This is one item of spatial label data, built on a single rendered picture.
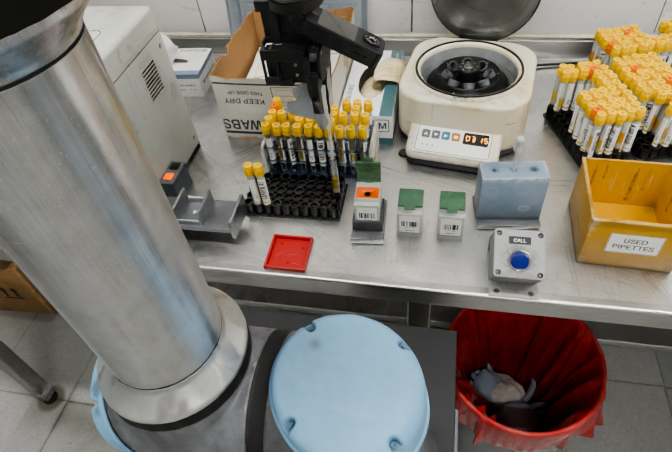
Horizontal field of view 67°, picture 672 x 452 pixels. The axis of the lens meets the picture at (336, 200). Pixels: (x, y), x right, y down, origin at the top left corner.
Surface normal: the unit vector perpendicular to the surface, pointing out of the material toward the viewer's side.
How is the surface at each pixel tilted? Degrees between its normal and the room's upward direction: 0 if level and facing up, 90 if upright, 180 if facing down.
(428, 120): 90
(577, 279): 0
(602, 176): 90
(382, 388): 8
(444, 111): 90
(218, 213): 0
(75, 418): 0
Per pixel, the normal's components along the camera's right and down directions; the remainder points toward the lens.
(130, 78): 0.98, 0.07
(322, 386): 0.03, -0.64
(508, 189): -0.07, 0.72
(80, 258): 0.36, 0.65
